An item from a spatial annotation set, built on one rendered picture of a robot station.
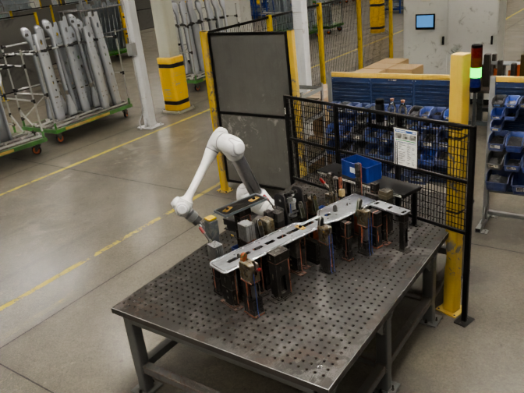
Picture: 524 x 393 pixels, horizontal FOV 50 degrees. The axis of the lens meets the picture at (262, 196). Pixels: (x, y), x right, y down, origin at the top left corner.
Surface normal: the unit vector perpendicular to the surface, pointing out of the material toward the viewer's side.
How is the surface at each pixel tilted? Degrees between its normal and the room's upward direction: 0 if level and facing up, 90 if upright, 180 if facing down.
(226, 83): 90
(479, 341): 0
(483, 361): 0
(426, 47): 90
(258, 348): 0
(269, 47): 89
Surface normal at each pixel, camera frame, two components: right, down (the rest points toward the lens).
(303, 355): -0.10, -0.92
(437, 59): -0.56, 0.37
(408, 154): -0.77, 0.32
